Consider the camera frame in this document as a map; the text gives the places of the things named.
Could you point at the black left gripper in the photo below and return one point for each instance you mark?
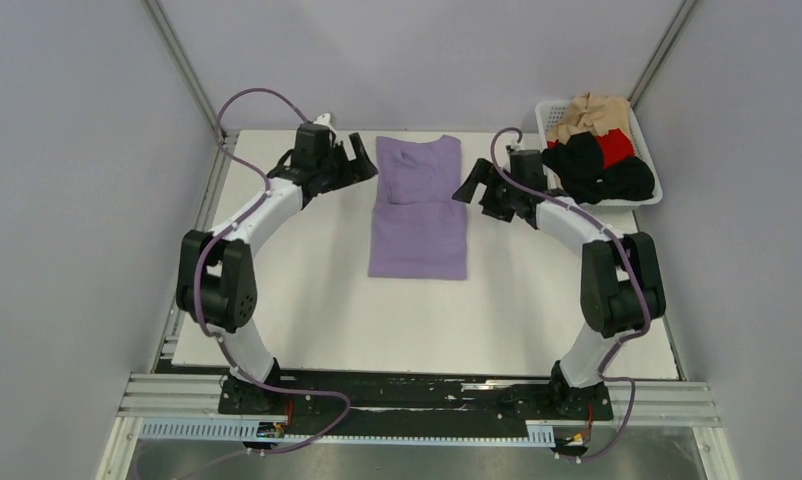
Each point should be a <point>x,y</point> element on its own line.
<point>365,168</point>

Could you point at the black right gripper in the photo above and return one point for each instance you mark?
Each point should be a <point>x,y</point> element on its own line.
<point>484,174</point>

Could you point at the purple t shirt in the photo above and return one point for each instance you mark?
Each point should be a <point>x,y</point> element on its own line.
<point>418,231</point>

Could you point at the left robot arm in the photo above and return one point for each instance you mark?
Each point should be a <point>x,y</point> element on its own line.
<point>216,282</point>

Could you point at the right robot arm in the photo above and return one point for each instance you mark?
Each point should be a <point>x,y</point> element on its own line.
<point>621,290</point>

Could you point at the white plastic laundry basket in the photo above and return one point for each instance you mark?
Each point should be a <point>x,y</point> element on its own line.
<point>549,112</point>

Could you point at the black t shirt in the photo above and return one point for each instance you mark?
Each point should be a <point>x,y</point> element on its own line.
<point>631,180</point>

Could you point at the beige t shirt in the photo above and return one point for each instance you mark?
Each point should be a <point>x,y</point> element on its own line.
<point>596,114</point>

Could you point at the red t shirt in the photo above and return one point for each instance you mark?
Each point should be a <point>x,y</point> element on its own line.
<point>594,153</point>

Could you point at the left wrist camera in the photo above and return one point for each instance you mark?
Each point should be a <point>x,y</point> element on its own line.
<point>326,120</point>

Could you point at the left aluminium corner post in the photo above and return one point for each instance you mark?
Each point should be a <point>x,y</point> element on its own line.
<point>174,48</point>

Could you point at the aluminium corner post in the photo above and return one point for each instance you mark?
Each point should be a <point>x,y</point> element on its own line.
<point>174,48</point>
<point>664,47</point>

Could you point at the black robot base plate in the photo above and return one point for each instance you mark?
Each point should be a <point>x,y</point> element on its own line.
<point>373,403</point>

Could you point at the right aluminium corner post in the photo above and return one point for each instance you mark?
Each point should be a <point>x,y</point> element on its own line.
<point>664,47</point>

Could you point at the white slotted cable duct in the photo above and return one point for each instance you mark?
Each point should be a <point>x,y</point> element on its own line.
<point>197,429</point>

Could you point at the aluminium frame rail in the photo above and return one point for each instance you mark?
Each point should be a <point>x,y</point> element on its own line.
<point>657,403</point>

